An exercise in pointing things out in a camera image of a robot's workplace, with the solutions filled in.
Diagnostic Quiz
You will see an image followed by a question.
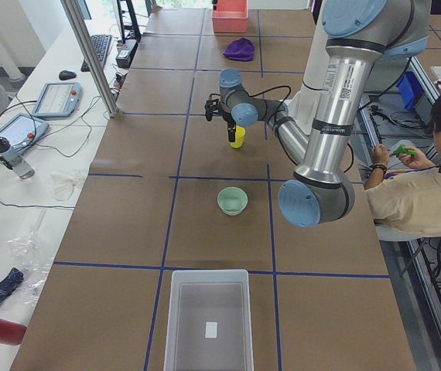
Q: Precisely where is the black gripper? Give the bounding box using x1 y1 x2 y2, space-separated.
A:
220 111 236 142

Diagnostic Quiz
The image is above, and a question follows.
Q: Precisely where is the yellow plastic cup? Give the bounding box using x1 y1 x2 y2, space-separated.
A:
230 126 245 149

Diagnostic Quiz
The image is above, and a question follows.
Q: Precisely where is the purple cloth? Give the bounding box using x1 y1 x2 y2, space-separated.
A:
223 38 255 62

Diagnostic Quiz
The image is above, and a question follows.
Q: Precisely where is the mint green bowl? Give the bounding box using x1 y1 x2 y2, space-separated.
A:
217 186 248 216

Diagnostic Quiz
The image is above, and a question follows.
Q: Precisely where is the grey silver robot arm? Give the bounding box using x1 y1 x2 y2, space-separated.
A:
214 1 431 227

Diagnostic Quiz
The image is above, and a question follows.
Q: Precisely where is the clear white plastic box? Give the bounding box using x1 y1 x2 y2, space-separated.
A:
163 269 255 370

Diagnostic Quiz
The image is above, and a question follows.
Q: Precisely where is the pink plastic tray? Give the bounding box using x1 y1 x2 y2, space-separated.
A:
211 0 248 33

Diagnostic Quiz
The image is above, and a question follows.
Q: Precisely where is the black keyboard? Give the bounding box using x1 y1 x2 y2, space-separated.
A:
90 34 113 67

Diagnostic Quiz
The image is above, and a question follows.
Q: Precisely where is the black computer mouse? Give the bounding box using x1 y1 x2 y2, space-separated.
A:
58 70 77 81

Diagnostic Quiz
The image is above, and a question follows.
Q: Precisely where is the far teach pendant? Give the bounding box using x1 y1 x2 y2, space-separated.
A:
32 81 82 119

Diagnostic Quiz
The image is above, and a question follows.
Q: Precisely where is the teach pendant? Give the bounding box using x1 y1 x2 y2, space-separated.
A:
0 113 49 154
32 81 82 119

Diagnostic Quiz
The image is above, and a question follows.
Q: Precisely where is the blue storage bin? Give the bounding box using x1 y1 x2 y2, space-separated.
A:
395 71 425 112

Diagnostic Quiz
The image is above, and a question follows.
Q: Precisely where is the seated person beige shirt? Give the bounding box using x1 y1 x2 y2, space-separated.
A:
364 95 441 237

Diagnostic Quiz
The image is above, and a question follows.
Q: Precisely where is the near teach pendant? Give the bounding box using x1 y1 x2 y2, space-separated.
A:
0 113 49 154

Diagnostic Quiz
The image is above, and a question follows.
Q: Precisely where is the clear water bottle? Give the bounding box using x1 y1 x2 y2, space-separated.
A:
0 136 35 179

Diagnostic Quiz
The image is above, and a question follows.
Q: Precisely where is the folded blue umbrella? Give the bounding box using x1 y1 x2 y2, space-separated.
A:
0 267 24 305

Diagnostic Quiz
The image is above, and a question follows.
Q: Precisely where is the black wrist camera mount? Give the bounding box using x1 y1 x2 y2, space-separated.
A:
204 98 221 121

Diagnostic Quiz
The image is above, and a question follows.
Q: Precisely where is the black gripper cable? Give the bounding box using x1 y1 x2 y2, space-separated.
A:
208 85 293 134

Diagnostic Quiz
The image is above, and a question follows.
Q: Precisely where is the aluminium frame post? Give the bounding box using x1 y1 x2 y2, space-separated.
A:
60 0 118 117

